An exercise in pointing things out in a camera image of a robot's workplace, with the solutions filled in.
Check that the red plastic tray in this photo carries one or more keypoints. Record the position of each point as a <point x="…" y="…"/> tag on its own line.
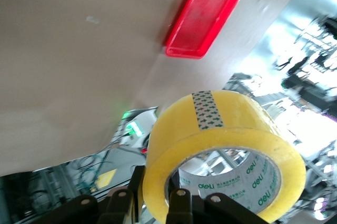
<point x="202" y="19"/>

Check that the yellow packing tape roll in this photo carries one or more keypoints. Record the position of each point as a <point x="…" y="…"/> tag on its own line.
<point x="210" y="134"/>

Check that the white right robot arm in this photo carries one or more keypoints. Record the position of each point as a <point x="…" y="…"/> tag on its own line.
<point x="137" y="142"/>

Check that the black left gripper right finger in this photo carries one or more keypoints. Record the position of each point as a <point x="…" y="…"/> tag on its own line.
<point x="179" y="208"/>

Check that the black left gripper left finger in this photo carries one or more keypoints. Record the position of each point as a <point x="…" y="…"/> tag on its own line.
<point x="137" y="189"/>

